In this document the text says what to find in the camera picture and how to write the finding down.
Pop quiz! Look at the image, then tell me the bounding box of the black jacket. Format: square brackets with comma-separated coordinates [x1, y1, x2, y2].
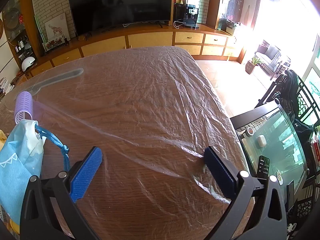
[275, 69, 304, 120]

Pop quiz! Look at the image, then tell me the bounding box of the animal painting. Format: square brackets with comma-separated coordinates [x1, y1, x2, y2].
[44, 12, 70, 40]

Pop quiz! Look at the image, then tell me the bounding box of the potted plant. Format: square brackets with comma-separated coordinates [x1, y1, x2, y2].
[245, 57, 262, 74]

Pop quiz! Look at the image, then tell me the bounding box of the dark wooden lattice chair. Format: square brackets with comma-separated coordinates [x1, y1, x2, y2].
[255, 75, 320, 125]

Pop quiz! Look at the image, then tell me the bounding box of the long pale grey tool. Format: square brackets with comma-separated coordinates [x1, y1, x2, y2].
[24, 68, 84, 95]

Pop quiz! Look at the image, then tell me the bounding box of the dark handheld device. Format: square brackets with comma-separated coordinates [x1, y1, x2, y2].
[257, 156, 270, 179]

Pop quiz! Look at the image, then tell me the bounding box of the flat screen television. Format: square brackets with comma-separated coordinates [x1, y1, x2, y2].
[67, 0, 174, 37]

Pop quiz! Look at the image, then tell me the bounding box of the yellow paper bag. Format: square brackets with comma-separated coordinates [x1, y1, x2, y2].
[0, 129, 8, 153]

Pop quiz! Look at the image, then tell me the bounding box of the row of upright books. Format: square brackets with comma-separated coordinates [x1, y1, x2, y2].
[310, 130, 320, 165]

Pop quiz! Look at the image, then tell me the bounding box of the clear plastic table cover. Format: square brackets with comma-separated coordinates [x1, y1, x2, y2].
[0, 45, 253, 240]

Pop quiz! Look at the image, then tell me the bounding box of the white helmet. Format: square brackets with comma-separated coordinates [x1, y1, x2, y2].
[21, 56, 36, 72]

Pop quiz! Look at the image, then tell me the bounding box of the tall wooden glass-door cabinet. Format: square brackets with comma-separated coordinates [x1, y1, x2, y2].
[207, 0, 265, 35]

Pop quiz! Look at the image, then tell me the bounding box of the round decorative plate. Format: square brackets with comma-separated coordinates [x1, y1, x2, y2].
[4, 7, 25, 30]

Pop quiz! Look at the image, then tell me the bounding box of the blue drawstring bag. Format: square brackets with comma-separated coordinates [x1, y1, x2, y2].
[0, 119, 70, 224]

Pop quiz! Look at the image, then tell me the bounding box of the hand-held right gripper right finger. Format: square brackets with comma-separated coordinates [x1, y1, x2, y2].
[204, 146, 288, 240]

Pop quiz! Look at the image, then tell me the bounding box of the stack of books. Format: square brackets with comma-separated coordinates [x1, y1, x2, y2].
[0, 76, 15, 98]

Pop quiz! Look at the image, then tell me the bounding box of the dark sofa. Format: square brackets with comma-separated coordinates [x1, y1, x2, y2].
[254, 40, 290, 75]

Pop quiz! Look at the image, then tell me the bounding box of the wooden television cabinet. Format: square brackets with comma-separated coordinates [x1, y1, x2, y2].
[15, 24, 247, 80]

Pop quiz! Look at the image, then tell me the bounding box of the wooden display shelf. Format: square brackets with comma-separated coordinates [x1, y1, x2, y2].
[2, 0, 42, 63]

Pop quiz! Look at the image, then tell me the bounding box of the purple hair roller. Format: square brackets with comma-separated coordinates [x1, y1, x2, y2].
[14, 91, 38, 124]

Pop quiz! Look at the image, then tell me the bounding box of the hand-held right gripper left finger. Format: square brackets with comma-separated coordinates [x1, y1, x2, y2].
[19, 146, 103, 240]

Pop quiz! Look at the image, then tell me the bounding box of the black coffee machine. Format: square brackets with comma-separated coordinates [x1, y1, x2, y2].
[174, 4, 200, 29]

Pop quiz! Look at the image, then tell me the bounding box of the red flower painting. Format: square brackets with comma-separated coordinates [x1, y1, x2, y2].
[42, 37, 68, 52]

